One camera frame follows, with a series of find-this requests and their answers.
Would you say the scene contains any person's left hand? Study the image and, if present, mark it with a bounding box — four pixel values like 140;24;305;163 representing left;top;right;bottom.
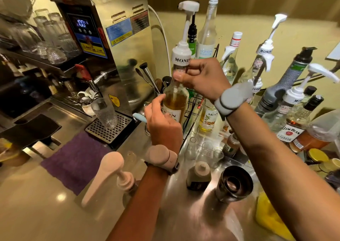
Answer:
144;94;184;154

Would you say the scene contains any person's right hand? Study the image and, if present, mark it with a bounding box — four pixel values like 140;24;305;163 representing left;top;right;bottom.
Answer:
172;57;232;102

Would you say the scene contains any amber syrup glass bottle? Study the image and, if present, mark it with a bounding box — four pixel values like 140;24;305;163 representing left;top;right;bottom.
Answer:
161;64;189;124

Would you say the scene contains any white syrup pump dispenser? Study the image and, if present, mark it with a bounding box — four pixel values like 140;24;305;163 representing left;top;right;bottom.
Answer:
171;1;200;67

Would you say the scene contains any person's left forearm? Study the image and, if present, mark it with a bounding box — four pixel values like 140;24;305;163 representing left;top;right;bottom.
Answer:
106;165;173;241

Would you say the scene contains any person's right forearm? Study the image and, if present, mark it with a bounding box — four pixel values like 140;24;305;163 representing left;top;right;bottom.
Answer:
227;102;340;241

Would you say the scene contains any clear measuring glass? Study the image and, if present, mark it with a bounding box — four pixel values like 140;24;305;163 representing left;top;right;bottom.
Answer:
138;101;163;138

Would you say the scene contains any steel bar muddler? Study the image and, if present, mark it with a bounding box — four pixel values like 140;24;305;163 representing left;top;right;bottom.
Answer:
139;62;161;94

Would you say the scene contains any green label bottle black pump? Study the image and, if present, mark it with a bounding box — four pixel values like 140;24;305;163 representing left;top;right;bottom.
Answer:
187;14;198;60

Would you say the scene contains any clear shot glass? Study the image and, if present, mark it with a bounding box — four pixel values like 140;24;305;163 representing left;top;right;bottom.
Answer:
186;137;197;161
200;142;214;165
209;150;225;169

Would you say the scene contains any yellow syrup bottle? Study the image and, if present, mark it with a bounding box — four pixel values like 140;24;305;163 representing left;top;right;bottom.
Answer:
199;98;219;133

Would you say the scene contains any steel bar spoon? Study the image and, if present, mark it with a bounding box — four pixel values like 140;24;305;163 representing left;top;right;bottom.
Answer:
135;67;152;88

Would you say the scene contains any beige wrist tracker band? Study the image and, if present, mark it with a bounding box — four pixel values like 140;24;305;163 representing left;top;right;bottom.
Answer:
144;144;180;175

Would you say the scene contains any tall clear bottle white pump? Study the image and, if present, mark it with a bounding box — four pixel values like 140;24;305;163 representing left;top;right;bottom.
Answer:
196;0;221;60

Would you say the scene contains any clear bottle red white cap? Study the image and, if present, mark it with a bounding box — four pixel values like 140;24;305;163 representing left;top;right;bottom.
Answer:
220;31;243;85

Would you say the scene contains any grey wrist tracker band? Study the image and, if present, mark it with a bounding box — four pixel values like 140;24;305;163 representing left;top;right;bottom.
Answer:
214;82;254;118

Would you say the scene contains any black drip tray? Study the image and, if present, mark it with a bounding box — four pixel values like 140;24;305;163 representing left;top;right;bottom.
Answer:
85;111;139;150

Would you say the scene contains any brown squeeze bottle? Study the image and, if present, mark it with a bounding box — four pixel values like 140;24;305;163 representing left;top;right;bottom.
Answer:
186;161;212;191

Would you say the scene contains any small brown bottle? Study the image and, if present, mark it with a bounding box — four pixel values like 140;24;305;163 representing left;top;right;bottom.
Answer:
222;133;241;158

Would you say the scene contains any clear plastic cup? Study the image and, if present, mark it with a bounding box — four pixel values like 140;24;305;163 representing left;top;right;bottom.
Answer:
91;97;118;129

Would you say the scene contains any stainless steel water boiler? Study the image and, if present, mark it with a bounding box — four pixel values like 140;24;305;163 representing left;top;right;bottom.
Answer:
56;0;155;111

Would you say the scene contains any white cup with utensils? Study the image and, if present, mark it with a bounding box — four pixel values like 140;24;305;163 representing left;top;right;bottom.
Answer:
78;88;98;117

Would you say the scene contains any beige pump dispenser bottle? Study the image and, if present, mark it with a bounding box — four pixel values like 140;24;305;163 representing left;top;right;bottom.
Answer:
81;151;136;208

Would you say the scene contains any clear syrup bottle white pump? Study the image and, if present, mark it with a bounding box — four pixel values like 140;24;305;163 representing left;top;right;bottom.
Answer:
239;14;288;104

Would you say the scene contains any steel shaker cup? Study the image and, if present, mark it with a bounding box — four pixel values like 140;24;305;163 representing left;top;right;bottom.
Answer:
215;165;254;204

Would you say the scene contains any grey bottle black pump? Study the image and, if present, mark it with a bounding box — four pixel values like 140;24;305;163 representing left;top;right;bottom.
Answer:
254;47;318;116

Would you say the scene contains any purple cloth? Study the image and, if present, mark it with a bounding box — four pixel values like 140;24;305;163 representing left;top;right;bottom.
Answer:
40;132;112;196

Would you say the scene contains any clear liquor bottle white pump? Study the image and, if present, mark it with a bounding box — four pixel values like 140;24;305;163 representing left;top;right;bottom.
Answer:
262;63;340;133

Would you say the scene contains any bourbon bottle black cap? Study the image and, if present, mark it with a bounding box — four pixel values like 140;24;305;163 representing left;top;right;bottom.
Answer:
276;95;325;144

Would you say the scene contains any dark capped glass bottle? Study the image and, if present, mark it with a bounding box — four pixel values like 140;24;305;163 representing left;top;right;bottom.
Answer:
302;85;318;104

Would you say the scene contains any group of clear glasses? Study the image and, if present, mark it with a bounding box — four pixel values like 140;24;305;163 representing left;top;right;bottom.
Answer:
7;8;81;65

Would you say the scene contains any yellow cloth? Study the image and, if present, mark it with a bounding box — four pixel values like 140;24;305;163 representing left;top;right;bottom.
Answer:
255;191;296;241

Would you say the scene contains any row of dark bottles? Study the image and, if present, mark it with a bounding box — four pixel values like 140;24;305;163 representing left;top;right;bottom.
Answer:
0;53;58;96

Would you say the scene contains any plastic jug amber liquid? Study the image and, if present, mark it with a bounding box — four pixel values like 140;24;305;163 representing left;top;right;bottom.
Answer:
289;109;340;154

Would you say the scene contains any yellow lid jar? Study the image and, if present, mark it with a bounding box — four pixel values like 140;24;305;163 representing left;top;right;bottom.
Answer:
308;148;330;163

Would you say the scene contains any pale lid jar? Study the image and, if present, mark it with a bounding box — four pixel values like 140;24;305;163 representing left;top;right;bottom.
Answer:
318;158;340;173

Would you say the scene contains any light blue handle tool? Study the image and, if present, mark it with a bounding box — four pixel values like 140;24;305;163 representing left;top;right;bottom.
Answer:
132;112;148;124

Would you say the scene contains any white hose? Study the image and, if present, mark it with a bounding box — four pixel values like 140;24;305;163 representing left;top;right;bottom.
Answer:
148;5;172;77

